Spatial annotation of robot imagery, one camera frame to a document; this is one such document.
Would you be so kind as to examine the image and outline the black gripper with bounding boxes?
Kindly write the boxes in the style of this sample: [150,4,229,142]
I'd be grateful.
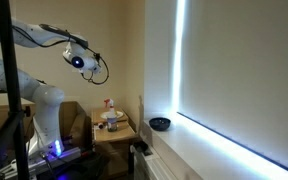
[93,52,102,64]

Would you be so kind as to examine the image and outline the spray bottle with red trigger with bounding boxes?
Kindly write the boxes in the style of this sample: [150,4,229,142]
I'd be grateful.
[103,98,119,133]

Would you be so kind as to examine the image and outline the aluminium robot base rails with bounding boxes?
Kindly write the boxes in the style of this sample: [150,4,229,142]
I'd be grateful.
[0,146,82,179]

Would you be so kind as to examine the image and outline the dark blue bowl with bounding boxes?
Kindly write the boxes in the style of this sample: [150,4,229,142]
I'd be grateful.
[148,117,172,132]

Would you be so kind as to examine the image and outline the white round plate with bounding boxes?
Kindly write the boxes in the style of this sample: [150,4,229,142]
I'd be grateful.
[99,110,124,120]

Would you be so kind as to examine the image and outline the brown leather sofa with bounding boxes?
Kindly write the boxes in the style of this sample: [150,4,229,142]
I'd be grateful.
[0,101,89,149]

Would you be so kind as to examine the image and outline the small black bundle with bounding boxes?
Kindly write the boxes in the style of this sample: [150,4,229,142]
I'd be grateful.
[132,140,150,155]

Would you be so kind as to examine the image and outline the light wooden nightstand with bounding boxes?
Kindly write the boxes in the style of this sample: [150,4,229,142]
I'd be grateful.
[91,106,132,178]

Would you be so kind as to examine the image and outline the black base mat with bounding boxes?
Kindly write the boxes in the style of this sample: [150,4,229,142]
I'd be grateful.
[33,151,110,180]

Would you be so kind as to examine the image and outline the white window sill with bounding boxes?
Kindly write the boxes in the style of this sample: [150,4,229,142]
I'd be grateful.
[143,112,288,180]

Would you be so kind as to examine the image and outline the black metal camera stand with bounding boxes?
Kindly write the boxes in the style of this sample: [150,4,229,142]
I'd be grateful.
[0,0,32,180]

